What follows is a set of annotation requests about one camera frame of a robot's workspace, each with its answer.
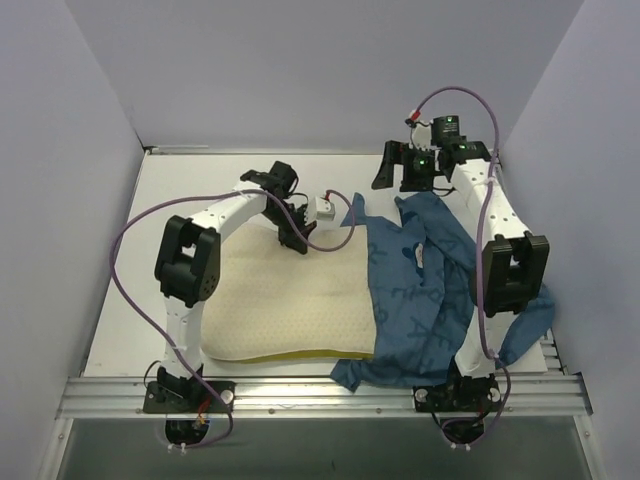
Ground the cream pillow with yellow edge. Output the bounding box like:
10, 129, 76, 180
201, 224, 376, 363

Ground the blue cartoon print pillowcase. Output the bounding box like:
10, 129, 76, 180
329, 190, 558, 395

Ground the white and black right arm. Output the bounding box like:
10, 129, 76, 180
371, 112, 550, 409

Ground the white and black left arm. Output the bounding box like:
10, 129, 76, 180
154, 161, 316, 411

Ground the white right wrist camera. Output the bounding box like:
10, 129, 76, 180
409, 121, 432, 151

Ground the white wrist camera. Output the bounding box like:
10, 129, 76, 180
409, 121, 432, 151
305, 196, 336, 225

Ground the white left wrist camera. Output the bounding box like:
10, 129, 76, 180
305, 196, 336, 225

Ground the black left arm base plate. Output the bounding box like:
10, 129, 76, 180
142, 380, 236, 414

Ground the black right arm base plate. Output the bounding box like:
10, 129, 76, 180
413, 377, 502, 414

